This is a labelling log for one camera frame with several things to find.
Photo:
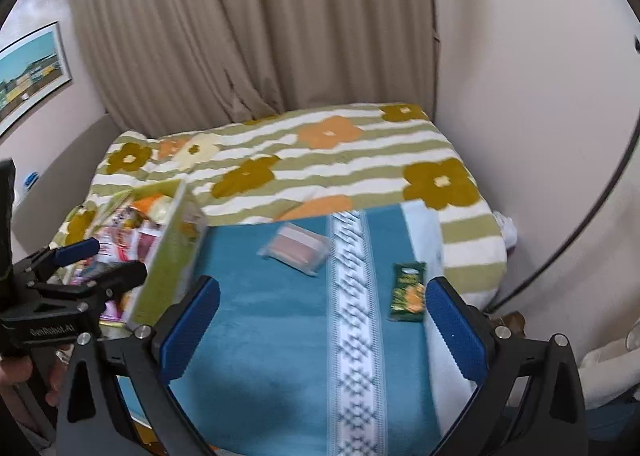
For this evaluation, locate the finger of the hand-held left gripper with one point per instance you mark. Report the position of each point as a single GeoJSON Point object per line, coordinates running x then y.
{"type": "Point", "coordinates": [75, 250]}
{"type": "Point", "coordinates": [125, 276]}

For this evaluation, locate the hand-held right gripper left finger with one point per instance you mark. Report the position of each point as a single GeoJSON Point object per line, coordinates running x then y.
{"type": "Point", "coordinates": [192, 321]}

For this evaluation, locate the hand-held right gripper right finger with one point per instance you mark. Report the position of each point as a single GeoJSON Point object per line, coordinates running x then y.
{"type": "Point", "coordinates": [452, 326]}

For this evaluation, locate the magenta snack packet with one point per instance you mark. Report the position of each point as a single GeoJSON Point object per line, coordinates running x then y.
{"type": "Point", "coordinates": [112, 311]}

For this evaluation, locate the green cardboard box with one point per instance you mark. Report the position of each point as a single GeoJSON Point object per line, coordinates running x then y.
{"type": "Point", "coordinates": [170, 256]}

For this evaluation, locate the small green snack packet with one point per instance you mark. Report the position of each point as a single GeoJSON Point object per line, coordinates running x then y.
{"type": "Point", "coordinates": [407, 293]}

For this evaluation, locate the clear packet with pink content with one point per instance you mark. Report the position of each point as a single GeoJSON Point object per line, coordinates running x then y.
{"type": "Point", "coordinates": [295, 246]}

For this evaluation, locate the person's left hand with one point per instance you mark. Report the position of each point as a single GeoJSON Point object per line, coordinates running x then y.
{"type": "Point", "coordinates": [20, 376]}

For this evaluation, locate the teal patterned blanket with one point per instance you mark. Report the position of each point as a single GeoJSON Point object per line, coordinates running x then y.
{"type": "Point", "coordinates": [260, 336]}

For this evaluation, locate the white cloth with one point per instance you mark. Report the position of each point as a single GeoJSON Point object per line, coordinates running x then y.
{"type": "Point", "coordinates": [507, 231]}

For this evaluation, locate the dark blue cloth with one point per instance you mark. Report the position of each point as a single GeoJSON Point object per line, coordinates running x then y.
{"type": "Point", "coordinates": [615, 421]}

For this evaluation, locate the floral striped blanket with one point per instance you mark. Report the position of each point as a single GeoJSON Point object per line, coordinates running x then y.
{"type": "Point", "coordinates": [350, 161]}

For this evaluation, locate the black hoop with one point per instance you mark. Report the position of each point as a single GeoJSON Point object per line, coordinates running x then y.
{"type": "Point", "coordinates": [607, 196]}

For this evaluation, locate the beige curtain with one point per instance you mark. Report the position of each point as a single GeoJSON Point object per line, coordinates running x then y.
{"type": "Point", "coordinates": [250, 11]}

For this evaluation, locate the small blue wall object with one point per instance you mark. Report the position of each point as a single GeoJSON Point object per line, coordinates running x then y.
{"type": "Point", "coordinates": [31, 179]}

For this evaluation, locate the framed wall picture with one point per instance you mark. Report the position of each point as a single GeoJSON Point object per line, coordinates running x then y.
{"type": "Point", "coordinates": [30, 71]}

